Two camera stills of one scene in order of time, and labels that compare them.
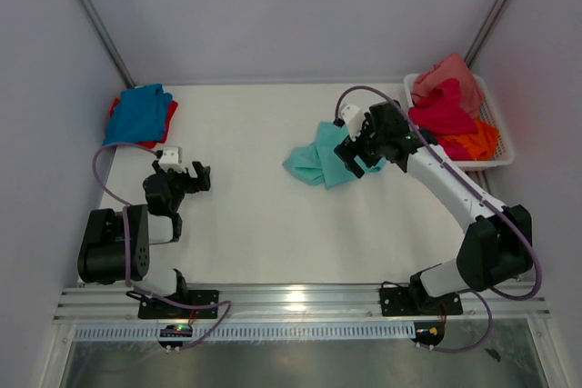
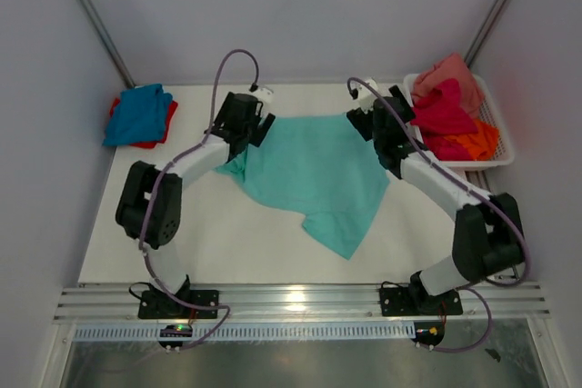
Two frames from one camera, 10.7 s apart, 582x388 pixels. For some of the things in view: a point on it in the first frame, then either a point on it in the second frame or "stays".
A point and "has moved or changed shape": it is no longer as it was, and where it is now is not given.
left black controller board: [175, 331] stays
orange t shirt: [482, 144] stays
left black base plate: [156, 309] stays
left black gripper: [202, 182] to [260, 127]
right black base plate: [400, 301] stays
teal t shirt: [317, 163] has moved or changed shape
